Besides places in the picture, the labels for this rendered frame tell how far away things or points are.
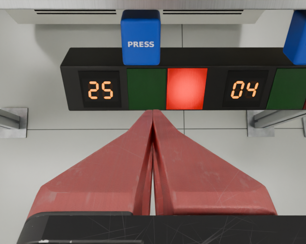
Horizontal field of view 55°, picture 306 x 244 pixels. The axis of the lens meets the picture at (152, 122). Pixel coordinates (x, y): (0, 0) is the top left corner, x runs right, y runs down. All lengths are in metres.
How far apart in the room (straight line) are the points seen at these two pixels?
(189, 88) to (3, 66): 0.85
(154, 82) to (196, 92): 0.03
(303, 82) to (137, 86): 0.12
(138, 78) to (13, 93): 0.79
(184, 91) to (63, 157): 0.71
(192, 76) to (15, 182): 0.80
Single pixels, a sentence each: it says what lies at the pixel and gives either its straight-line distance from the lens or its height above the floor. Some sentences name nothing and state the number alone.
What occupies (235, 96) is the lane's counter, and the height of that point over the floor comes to 0.65.
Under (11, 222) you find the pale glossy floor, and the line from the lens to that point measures 0.97.
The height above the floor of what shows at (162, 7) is 0.73.
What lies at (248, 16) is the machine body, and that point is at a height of 0.11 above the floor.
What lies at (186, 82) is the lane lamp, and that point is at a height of 0.66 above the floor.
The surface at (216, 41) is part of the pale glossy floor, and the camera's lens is 0.98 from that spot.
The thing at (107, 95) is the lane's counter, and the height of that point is 0.65.
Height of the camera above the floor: 0.87
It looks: 82 degrees down
